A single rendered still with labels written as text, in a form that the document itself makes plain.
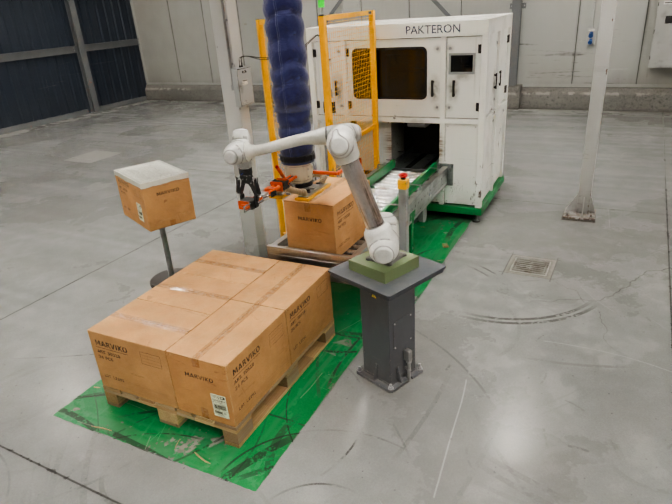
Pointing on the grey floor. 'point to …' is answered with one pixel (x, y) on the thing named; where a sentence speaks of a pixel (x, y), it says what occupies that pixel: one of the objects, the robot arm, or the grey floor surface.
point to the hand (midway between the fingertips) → (249, 202)
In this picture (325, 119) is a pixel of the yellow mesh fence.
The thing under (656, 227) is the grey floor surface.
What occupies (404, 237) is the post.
